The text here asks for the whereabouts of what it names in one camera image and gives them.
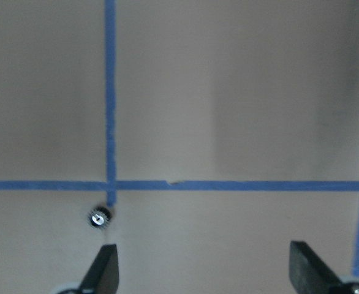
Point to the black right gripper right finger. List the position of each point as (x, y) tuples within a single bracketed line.
[(309, 274)]

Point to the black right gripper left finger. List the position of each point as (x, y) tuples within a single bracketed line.
[(103, 274)]

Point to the small black bearing gear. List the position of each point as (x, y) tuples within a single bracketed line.
[(100, 217)]

